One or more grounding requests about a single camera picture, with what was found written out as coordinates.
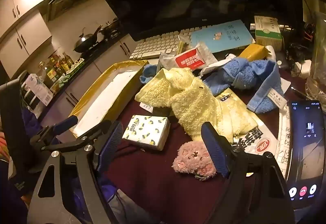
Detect white charger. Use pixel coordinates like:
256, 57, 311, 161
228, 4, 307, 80
295, 59, 312, 78

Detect handwritten paper sheet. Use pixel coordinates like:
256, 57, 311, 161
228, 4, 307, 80
274, 105, 293, 181

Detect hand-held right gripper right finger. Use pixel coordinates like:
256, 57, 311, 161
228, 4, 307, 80
201, 122, 296, 224

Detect black wok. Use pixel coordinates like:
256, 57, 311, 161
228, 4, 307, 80
73, 26, 102, 53

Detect small blue cloth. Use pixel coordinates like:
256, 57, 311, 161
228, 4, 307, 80
139, 64, 160, 84

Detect row of condiment bottles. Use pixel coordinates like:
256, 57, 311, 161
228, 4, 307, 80
38, 52, 74, 87

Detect clear candy packet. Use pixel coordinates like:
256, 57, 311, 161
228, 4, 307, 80
178, 34, 194, 54

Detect black cooking pot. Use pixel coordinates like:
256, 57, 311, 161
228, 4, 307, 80
99, 17, 120, 36

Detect red and white snack packet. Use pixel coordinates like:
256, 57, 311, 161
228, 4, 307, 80
230, 126, 278, 157

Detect blue towel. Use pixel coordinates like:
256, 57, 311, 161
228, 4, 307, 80
204, 57, 284, 115

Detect white wet wipe packet red label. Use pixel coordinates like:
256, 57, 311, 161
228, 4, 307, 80
159, 42, 218, 71

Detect yellow sponge block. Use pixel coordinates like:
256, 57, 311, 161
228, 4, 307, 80
238, 44, 272, 61

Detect white keyboard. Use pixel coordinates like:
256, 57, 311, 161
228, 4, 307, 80
129, 29, 194, 60

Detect pink plush toy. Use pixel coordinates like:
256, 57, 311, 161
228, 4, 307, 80
172, 141, 217, 181

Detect pale yellow towel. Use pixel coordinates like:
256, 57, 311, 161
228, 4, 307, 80
134, 67, 259, 144

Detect white carton box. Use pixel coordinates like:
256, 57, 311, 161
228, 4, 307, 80
22, 73, 54, 112

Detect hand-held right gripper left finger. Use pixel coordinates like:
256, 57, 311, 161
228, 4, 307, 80
27, 121, 125, 224

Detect green and white medicine box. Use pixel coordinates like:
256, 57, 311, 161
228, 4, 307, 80
254, 15, 284, 51

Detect maroon tablecloth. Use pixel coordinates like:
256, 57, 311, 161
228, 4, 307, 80
102, 68, 326, 224

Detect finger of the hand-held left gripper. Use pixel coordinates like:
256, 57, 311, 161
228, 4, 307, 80
42, 119, 112, 152
30, 115, 79, 146

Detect gold cardboard box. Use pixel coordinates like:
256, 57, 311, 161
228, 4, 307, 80
68, 59, 149, 139

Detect range hood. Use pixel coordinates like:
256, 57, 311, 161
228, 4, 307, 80
47, 0, 98, 22

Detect black smartphone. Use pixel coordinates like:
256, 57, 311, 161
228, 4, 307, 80
286, 100, 326, 210

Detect lemon print tissue pack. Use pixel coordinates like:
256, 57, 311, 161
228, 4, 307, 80
122, 114, 171, 151

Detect clear plastic bag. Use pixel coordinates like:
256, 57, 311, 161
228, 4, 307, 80
304, 11, 326, 112

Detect white base cabinets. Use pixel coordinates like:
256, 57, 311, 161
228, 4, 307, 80
38, 34, 143, 122

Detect light blue notebook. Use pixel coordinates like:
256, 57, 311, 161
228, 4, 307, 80
190, 19, 255, 53

